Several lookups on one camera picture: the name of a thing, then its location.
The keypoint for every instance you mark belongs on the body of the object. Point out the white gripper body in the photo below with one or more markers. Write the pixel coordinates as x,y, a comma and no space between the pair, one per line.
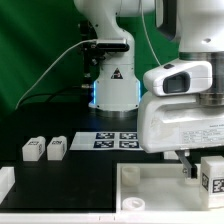
178,123

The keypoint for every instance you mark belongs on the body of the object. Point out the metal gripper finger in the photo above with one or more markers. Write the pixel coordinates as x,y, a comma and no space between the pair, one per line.
189,168

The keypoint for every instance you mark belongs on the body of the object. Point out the white square table top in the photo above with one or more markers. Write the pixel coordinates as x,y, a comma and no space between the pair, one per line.
158,188

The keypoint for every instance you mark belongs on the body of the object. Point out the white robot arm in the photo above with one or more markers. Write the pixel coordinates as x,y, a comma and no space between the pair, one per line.
198,25

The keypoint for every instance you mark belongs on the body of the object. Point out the white marker sheet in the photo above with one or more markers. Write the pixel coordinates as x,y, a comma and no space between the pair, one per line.
105,141

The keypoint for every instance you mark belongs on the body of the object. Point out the white left edge block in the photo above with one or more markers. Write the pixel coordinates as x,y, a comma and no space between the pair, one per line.
7,180

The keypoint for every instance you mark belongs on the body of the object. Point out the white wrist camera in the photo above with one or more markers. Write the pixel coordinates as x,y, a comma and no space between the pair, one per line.
179,77

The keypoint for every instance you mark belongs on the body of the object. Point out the grey camera on stand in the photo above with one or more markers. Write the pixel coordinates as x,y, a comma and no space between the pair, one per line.
111,45

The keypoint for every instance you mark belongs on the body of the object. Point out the black camera stand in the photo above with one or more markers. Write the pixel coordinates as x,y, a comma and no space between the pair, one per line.
87,32

